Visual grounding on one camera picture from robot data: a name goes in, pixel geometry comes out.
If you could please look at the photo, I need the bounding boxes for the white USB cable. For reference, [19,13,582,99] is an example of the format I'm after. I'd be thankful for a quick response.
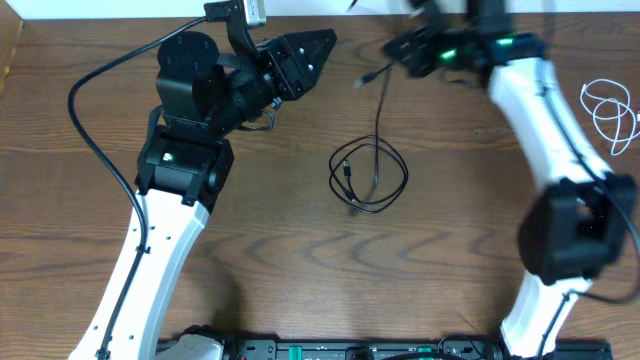
[579,78,640,157]

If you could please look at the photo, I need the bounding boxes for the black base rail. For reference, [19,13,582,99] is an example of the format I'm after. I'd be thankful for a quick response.
[154,324,614,360]

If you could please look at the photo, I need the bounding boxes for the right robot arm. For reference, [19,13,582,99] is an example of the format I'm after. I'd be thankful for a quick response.
[383,1,639,359]

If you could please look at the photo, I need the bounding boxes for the wooden side panel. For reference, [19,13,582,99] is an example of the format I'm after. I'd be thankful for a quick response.
[0,0,23,91]

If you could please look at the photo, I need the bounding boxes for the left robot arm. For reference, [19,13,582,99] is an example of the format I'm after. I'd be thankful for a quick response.
[72,25,337,360]

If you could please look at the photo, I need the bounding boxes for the black USB cable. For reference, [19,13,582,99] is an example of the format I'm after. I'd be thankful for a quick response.
[328,59,410,215]

